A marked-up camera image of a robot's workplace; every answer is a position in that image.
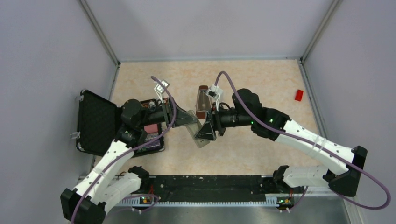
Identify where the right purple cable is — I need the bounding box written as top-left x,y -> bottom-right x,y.
214,71 -> 392,211

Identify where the red small block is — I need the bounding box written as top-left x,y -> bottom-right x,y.
294,89 -> 304,102

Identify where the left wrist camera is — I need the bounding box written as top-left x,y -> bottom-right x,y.
154,80 -> 170,103

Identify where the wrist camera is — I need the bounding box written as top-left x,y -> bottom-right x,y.
206,84 -> 224,108
154,80 -> 170,103

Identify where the pink card deck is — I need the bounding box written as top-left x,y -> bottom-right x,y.
144,124 -> 158,134

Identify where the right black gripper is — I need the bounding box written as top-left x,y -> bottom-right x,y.
195,102 -> 254,140

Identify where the purple cable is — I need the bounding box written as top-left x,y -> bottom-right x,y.
70,76 -> 177,224
214,71 -> 392,211

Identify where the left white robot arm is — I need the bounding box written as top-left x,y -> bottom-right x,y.
60,97 -> 198,224

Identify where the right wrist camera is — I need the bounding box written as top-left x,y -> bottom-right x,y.
206,84 -> 224,108

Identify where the brown wooden metronome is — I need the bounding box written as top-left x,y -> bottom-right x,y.
195,85 -> 212,119

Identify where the black poker chip case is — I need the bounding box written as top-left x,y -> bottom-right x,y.
70,89 -> 166,158

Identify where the white remote control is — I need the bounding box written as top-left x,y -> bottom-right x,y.
186,110 -> 212,148

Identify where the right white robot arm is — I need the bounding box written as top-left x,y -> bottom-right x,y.
194,89 -> 367,197

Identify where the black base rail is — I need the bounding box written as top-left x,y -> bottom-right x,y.
76,175 -> 354,214

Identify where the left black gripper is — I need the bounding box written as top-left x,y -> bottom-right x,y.
138,97 -> 198,127

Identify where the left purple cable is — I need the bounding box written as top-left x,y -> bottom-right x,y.
70,76 -> 177,224

